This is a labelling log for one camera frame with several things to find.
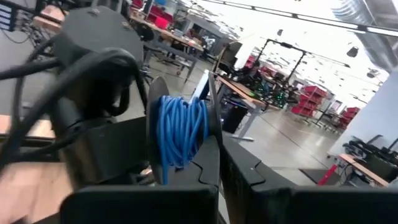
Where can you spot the black computer tower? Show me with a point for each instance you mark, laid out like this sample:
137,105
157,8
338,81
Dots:
233,116

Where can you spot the black robot rig frame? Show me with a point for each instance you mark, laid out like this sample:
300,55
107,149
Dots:
281,45

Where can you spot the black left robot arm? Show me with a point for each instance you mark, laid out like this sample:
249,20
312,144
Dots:
99,31

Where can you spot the silver ventilation duct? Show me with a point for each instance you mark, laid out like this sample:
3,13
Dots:
373,31

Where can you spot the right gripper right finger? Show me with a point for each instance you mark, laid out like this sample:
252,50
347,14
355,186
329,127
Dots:
280,205

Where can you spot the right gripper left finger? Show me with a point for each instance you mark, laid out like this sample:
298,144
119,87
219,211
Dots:
140,205

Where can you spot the long ceiling light bar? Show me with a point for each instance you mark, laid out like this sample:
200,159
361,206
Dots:
311,17

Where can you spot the wooden top grey desk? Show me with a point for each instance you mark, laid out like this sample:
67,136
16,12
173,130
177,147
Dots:
245,93

